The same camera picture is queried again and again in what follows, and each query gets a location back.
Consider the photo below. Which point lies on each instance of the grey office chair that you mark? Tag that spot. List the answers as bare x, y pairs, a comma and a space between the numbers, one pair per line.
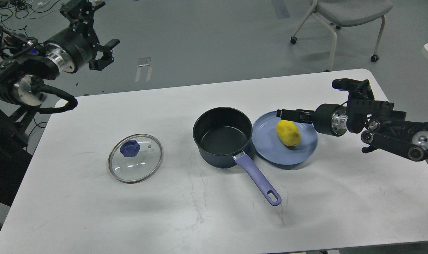
336, 14

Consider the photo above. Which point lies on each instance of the dark blue saucepan purple handle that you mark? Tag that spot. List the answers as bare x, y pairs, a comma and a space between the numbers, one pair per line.
223, 136

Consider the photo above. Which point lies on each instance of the glass lid purple knob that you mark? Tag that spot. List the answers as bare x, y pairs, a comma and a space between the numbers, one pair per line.
135, 158

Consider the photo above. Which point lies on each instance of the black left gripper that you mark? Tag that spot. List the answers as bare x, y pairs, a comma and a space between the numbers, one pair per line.
79, 40

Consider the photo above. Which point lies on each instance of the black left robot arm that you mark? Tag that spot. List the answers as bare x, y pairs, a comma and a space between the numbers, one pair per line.
25, 65

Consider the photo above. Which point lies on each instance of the blue plate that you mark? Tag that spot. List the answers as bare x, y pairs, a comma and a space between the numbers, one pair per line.
269, 146

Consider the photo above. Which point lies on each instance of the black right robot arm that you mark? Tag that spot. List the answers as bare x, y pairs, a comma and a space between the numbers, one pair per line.
380, 126

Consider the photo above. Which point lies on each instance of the yellow potato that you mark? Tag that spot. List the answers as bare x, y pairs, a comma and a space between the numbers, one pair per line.
288, 133

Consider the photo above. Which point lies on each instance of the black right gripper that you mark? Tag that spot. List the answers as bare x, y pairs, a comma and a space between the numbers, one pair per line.
329, 119

